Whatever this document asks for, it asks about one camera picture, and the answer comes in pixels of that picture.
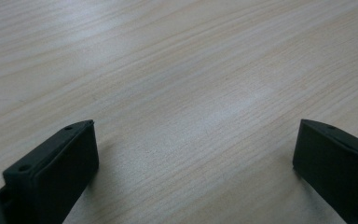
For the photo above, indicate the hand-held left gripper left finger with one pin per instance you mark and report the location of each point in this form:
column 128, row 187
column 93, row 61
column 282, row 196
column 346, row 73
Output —
column 52, row 174

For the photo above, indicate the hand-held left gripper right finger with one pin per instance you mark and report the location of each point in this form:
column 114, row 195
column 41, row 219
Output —
column 338, row 168

